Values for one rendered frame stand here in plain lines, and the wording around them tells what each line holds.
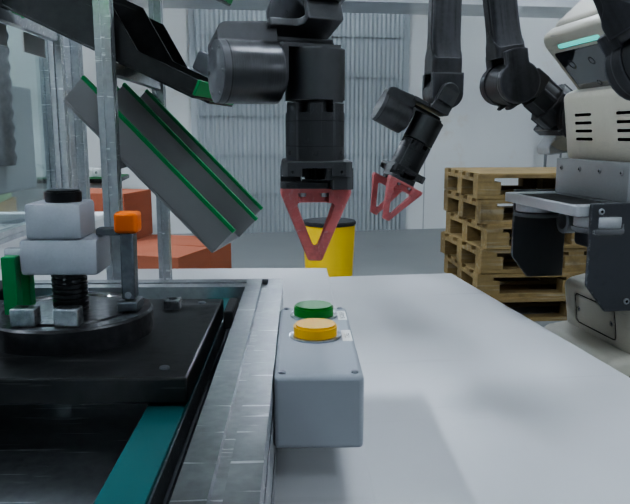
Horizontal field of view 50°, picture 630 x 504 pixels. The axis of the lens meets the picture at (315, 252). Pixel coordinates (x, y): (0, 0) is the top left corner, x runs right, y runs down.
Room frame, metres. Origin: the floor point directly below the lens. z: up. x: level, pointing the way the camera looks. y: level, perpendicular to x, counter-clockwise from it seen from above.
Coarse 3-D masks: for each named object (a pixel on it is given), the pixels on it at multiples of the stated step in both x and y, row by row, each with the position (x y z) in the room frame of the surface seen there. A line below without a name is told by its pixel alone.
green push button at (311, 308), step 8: (296, 304) 0.67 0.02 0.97; (304, 304) 0.67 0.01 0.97; (312, 304) 0.67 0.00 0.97; (320, 304) 0.67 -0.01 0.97; (328, 304) 0.67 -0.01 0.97; (296, 312) 0.66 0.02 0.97; (304, 312) 0.65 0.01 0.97; (312, 312) 0.65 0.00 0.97; (320, 312) 0.65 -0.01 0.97; (328, 312) 0.66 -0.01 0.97
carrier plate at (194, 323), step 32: (160, 320) 0.62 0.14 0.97; (192, 320) 0.62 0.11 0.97; (0, 352) 0.52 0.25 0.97; (96, 352) 0.52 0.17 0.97; (128, 352) 0.52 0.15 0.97; (160, 352) 0.52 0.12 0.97; (192, 352) 0.52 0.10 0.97; (0, 384) 0.46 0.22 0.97; (32, 384) 0.46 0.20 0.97; (64, 384) 0.46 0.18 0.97; (96, 384) 0.46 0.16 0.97; (128, 384) 0.46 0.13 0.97; (160, 384) 0.47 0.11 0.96; (192, 384) 0.49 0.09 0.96
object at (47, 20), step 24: (24, 0) 0.92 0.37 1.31; (48, 0) 0.91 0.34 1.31; (72, 0) 0.91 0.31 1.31; (120, 0) 1.03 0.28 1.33; (48, 24) 0.91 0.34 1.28; (72, 24) 0.91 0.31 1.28; (120, 24) 0.90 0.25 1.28; (144, 24) 1.03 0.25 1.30; (120, 48) 0.90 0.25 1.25; (144, 48) 1.03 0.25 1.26; (144, 72) 0.89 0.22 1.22; (168, 72) 0.89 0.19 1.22; (192, 72) 1.02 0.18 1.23; (192, 96) 0.88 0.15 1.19
